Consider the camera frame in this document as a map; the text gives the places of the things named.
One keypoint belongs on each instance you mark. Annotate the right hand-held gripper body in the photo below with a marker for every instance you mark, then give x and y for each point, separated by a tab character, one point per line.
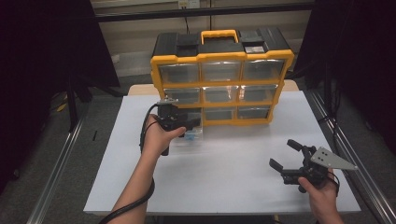
313	172

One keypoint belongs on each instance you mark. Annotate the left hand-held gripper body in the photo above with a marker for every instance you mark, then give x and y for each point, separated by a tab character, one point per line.
169	119

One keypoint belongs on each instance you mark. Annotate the clear plastic drawer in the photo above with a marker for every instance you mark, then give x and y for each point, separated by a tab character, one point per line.
186	146

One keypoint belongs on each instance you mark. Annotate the yellow black drawer organizer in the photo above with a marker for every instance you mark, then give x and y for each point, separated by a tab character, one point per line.
218	46

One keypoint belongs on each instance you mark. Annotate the person's left hand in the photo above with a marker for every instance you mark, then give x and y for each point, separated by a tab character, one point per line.
155	140

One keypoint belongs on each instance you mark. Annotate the person's right hand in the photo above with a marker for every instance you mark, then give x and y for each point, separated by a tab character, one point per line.
322	196

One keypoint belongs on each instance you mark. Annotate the set of clear organizer drawers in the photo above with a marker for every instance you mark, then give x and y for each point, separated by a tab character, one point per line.
221	71

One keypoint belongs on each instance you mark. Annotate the small black floor item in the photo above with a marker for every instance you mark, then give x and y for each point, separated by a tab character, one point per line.
94	135

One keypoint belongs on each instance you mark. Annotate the black metal stand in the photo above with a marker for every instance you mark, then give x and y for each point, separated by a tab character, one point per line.
72	109

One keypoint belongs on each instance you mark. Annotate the black horizontal bar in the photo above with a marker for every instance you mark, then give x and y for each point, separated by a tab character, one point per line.
140	15

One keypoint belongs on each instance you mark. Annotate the yellow floor marker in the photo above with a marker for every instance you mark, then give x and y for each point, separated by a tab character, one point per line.
61	107

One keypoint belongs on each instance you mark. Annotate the black curtain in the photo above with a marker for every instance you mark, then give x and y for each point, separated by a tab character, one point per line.
367	46
31	62

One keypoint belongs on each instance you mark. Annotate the aluminium floor rail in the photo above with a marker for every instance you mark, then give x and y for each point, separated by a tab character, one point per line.
53	183
373	199

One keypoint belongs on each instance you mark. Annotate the white wall box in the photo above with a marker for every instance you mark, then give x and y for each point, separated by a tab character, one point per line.
115	58

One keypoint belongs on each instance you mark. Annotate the white wall socket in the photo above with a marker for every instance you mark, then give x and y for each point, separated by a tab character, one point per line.
189	3

